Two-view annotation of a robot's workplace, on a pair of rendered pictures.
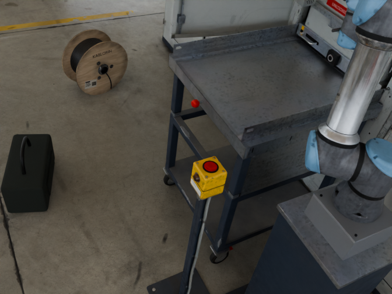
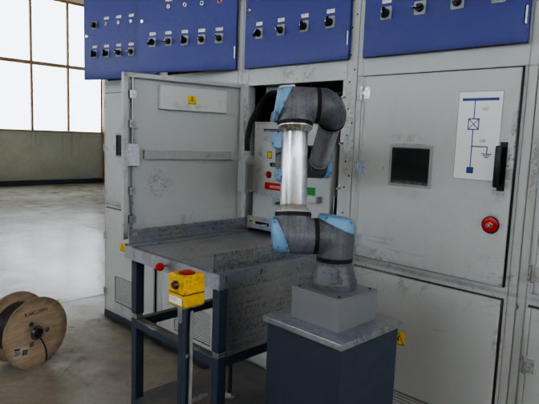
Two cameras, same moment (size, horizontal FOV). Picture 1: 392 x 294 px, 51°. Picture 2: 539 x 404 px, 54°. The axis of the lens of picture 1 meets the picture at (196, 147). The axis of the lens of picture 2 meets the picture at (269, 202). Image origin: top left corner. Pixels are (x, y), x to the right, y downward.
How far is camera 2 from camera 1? 86 cm
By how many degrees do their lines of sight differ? 38
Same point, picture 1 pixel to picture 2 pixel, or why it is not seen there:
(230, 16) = (180, 216)
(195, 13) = (145, 214)
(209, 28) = not seen: hidden behind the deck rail
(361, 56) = (287, 139)
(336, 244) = (326, 320)
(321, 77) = not seen: hidden behind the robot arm
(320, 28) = (266, 212)
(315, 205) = (297, 296)
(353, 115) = (297, 186)
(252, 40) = (205, 231)
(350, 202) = (325, 274)
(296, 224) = (285, 322)
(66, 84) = not seen: outside the picture
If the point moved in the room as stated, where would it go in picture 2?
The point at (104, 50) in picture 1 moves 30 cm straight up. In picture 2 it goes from (39, 307) to (38, 254)
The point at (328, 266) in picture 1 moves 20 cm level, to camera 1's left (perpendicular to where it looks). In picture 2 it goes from (325, 337) to (257, 340)
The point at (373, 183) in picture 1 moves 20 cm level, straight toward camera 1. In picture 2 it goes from (334, 243) to (317, 256)
